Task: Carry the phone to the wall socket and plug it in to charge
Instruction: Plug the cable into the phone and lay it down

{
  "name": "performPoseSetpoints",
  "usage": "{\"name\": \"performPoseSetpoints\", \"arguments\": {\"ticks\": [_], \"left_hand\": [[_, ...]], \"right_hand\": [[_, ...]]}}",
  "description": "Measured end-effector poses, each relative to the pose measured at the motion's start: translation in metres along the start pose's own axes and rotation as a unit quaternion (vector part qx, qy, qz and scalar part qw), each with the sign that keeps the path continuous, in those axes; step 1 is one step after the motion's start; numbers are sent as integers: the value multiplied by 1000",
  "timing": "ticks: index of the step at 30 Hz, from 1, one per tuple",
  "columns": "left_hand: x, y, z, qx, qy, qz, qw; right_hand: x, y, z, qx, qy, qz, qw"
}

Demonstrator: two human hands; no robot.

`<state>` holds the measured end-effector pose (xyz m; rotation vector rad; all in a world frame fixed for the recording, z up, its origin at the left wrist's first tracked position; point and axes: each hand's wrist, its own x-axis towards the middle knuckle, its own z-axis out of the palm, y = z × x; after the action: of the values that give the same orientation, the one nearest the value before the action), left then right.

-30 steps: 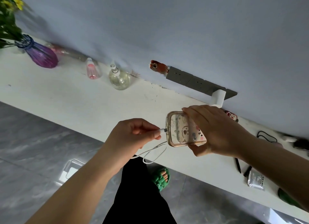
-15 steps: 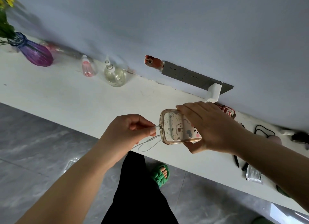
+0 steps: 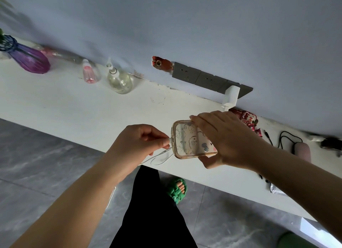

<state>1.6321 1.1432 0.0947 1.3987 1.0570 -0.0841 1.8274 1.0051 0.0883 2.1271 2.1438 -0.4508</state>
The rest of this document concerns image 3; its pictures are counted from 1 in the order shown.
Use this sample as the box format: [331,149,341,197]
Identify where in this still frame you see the purple glass vase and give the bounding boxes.
[0,35,51,74]

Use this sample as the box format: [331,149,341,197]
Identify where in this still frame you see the clear lying bottle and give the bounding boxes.
[40,45,84,64]

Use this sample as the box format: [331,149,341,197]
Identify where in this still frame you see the black looped cable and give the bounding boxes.
[277,131,304,150]

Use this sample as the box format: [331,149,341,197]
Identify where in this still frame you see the white charging cable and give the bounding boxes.
[138,137,175,167]

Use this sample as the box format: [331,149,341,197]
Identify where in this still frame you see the person's right hand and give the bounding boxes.
[189,111,268,172]

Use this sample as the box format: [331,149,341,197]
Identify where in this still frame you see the silver foil packet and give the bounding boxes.
[270,182,288,197]

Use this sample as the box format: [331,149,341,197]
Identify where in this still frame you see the pink spray bottle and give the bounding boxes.
[82,59,100,84]

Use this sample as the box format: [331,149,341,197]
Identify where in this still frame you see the person's left hand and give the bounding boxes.
[106,124,172,182]

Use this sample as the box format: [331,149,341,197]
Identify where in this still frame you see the person's right forearm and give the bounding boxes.
[251,140,342,243]

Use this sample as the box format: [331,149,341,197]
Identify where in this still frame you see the grey wall socket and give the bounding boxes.
[194,71,228,93]
[172,61,202,85]
[217,80,254,100]

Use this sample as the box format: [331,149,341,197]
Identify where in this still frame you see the person's left forearm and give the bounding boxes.
[10,153,126,248]

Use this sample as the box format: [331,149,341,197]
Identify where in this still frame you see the green woven slipper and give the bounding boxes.
[277,231,320,248]
[166,177,188,205]

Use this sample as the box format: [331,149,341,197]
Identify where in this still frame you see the dark small object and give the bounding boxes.
[320,137,342,158]

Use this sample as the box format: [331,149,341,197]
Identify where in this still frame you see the pink oval device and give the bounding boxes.
[294,142,312,163]

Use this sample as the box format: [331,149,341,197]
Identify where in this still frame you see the white charger plug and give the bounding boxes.
[221,85,240,112]

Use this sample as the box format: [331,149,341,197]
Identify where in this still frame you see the clear pump bottle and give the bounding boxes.
[106,57,134,95]

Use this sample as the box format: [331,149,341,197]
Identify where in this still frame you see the black cable with jack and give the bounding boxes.
[264,129,274,147]

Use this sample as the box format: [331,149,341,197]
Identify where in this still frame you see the black trousers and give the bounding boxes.
[109,165,199,248]

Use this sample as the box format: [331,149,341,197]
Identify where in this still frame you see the phone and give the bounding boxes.
[171,120,218,160]

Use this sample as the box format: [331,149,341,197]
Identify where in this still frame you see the red patterned pouch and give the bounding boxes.
[229,108,264,136]

